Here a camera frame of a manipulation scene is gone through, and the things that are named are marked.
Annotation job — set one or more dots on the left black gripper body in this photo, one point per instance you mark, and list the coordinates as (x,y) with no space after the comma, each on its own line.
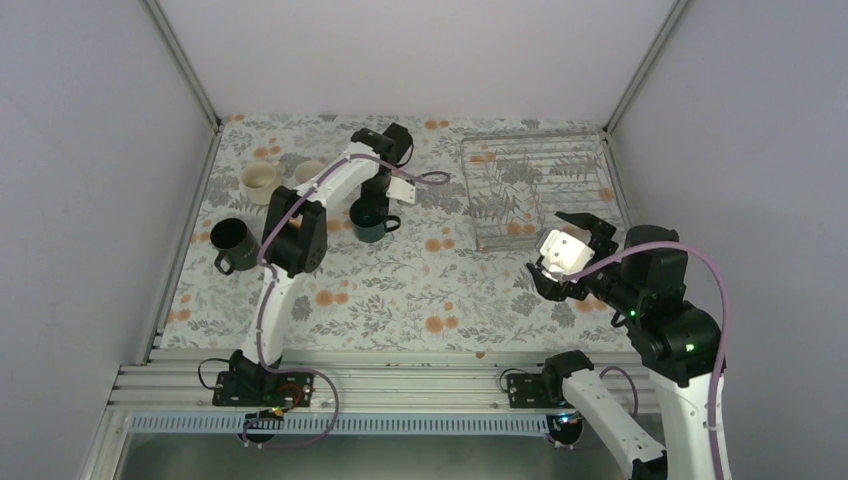
(368,192)

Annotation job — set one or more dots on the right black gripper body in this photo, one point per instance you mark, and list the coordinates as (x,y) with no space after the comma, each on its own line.
(615,288)

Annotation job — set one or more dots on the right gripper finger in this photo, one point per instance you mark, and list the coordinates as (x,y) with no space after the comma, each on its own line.
(601,232)
(547,287)

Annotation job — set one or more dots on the dark green mug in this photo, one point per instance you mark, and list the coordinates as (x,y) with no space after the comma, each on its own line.
(372,221)

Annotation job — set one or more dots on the yellow white cup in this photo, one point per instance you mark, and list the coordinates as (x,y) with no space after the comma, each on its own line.
(307,171)

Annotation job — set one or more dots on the beige white ceramic mug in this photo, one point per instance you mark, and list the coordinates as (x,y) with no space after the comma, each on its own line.
(260,180)

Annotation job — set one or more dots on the black matte mug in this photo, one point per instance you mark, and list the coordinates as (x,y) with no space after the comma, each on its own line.
(237,248)

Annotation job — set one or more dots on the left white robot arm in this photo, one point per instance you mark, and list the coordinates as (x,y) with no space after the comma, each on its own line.
(295,239)

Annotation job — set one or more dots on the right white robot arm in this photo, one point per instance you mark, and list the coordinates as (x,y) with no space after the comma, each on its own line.
(682,346)

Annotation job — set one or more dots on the floral patterned table mat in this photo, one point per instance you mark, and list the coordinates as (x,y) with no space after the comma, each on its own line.
(423,287)

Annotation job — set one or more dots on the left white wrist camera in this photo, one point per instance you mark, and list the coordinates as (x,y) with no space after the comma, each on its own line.
(402,190)

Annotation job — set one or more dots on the metal wire dish rack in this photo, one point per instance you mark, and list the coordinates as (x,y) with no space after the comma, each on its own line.
(516,184)

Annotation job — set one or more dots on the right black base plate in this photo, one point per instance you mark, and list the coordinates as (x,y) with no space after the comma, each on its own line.
(529,391)

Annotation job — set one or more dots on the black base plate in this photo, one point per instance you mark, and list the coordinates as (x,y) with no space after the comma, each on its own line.
(284,391)
(529,391)

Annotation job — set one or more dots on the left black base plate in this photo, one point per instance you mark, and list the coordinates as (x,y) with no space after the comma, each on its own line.
(284,391)

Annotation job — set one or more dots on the aluminium mounting rail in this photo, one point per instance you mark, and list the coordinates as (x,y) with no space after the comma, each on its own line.
(435,382)

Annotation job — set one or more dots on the slotted grey cable duct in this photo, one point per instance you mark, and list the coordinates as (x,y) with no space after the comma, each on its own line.
(346,424)

